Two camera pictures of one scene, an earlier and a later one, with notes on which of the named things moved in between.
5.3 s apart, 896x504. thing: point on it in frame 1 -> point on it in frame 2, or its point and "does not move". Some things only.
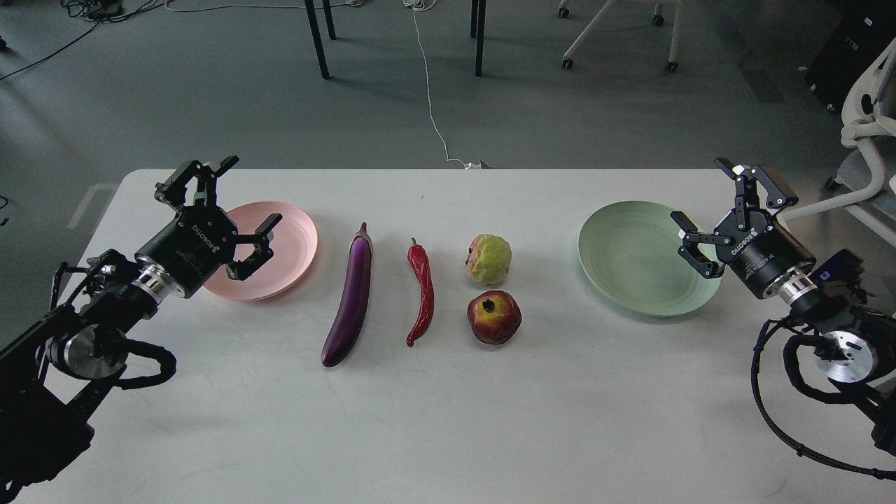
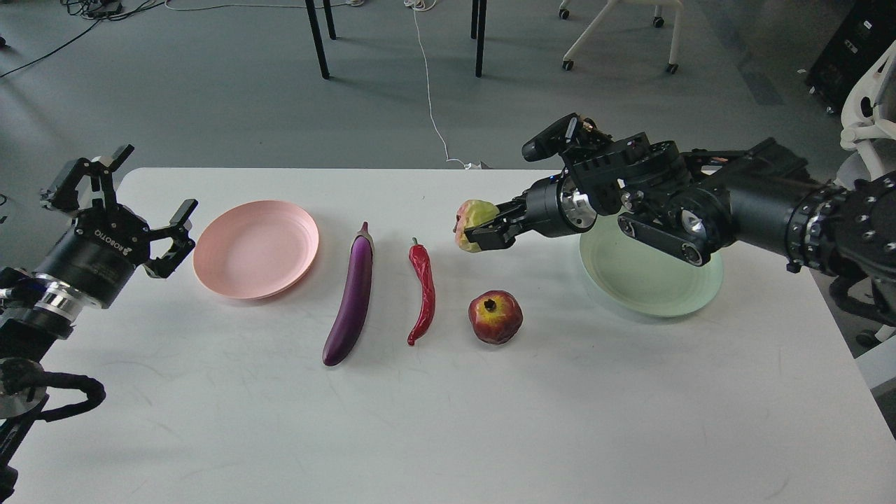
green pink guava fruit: x=488 y=260 -> x=470 y=213
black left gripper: x=198 y=239 -> x=95 y=259
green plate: x=630 y=251 does not move
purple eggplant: x=343 y=331 does not move
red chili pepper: x=420 y=264 does not move
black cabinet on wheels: x=862 y=31 does not move
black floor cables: x=100 y=11 does not move
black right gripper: x=762 y=255 -> x=556 y=208
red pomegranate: x=494 y=316 does not move
